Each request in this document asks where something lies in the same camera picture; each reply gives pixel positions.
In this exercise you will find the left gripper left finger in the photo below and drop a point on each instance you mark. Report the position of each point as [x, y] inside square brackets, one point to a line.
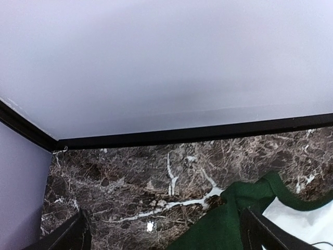
[74, 233]

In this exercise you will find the white green Charlie Brown shirt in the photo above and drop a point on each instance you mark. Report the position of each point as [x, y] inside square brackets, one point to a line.
[220, 227]

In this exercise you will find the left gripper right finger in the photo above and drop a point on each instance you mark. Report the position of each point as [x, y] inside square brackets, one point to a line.
[257, 231]

